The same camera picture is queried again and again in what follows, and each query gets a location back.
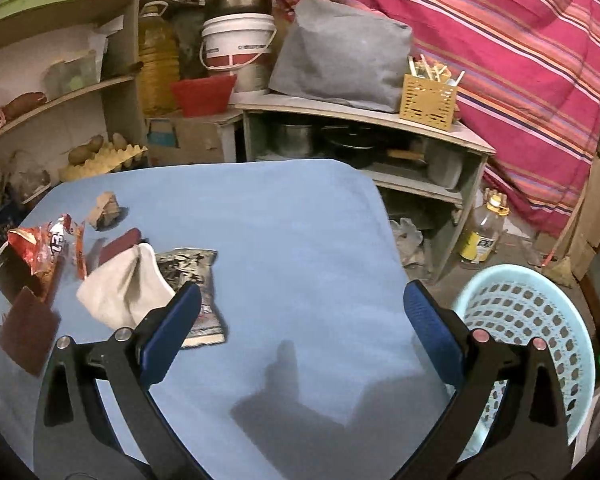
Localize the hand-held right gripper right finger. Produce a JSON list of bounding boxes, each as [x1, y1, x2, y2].
[[402, 280, 576, 480]]

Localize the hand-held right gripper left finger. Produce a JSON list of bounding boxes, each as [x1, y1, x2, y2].
[[32, 281, 216, 480]]

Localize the black white printed packet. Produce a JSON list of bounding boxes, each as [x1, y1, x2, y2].
[[157, 247, 227, 348]]

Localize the light blue plastic basket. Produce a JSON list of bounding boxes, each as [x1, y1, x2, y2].
[[452, 264, 597, 466]]

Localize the red snack wrapper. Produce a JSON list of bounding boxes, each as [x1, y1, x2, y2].
[[6, 214, 88, 306]]

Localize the dark brown packet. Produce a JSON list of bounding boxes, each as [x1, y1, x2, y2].
[[0, 247, 36, 303]]

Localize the white cloth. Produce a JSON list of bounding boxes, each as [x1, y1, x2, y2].
[[76, 242, 177, 330]]

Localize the crumpled plastic bags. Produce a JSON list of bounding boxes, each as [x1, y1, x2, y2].
[[390, 217, 426, 268]]

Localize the dark red wrapper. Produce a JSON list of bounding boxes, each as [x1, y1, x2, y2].
[[99, 227, 143, 265]]

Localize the yellow capped plastic bottle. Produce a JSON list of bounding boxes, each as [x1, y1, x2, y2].
[[459, 195, 511, 265]]

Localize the straw broom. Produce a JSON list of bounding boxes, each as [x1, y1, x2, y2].
[[542, 255, 578, 288]]

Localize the grey plastic container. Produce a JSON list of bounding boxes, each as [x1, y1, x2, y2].
[[427, 140, 466, 188]]

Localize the yellow egg tray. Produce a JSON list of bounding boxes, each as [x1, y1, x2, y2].
[[59, 142, 148, 183]]

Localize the worn cardboard box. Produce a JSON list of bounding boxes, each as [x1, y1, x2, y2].
[[145, 110, 243, 166]]

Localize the black pan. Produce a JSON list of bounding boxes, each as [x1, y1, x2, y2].
[[325, 127, 381, 168]]

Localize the stack of cardboard boxes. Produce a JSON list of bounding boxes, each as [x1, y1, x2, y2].
[[565, 155, 600, 281]]

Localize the clear plastic bag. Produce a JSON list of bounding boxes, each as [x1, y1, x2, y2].
[[10, 152, 51, 206]]

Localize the small steel pot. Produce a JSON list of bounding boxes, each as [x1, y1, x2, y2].
[[272, 122, 316, 160]]

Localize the yellow utensil holder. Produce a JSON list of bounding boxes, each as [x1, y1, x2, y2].
[[399, 72, 458, 132]]

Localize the red plastic basin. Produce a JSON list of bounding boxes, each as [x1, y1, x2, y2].
[[170, 75, 238, 118]]

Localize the grey wooden cabinet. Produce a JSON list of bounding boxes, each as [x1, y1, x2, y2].
[[235, 91, 497, 281]]

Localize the bundle of wooden utensils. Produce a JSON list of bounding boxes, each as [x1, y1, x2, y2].
[[407, 54, 466, 86]]

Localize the brown tuber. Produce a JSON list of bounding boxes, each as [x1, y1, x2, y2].
[[2, 91, 48, 120]]

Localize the yellow oil jug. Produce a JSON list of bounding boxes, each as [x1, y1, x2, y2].
[[137, 1, 181, 117]]

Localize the red striped blanket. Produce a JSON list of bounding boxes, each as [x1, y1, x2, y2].
[[272, 0, 600, 236]]

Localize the grey fabric bag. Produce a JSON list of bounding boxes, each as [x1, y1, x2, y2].
[[269, 0, 413, 113]]

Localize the white plastic bucket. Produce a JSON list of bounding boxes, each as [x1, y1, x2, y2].
[[200, 12, 277, 78]]

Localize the wooden wall shelf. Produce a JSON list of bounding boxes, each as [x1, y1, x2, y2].
[[0, 0, 146, 161]]

